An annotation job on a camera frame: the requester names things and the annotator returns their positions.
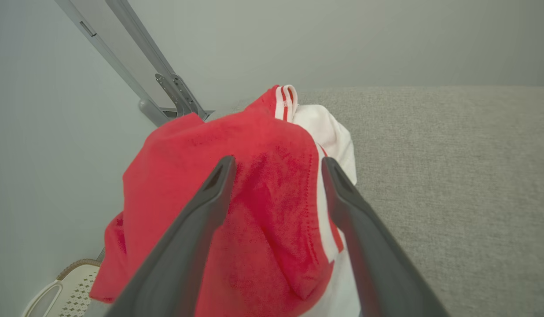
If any white perforated laundry basket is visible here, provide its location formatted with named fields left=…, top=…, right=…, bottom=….
left=21, top=259, right=102, bottom=317

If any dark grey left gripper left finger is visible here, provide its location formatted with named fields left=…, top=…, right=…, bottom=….
left=105, top=155, right=236, bottom=317

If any grey metal door hinge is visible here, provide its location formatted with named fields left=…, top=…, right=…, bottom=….
left=155, top=73, right=207, bottom=120

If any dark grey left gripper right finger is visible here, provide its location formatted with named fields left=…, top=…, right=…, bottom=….
left=322, top=157, right=451, bottom=317

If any red basketball jersey number 23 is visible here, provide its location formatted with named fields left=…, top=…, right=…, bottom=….
left=89, top=85, right=361, bottom=317

